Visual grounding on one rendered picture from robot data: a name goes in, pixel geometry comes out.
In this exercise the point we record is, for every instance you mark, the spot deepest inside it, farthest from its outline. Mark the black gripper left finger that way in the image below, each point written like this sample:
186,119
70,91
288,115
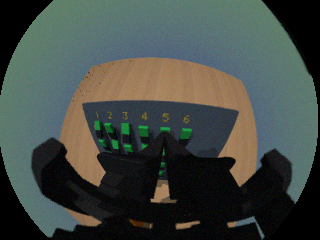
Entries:
144,165

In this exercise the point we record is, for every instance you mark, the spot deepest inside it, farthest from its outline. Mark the dark grey slanted panel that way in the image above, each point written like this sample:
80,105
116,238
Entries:
128,126

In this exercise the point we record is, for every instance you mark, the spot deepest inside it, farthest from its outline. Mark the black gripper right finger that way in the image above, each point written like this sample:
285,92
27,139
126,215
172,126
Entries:
182,165

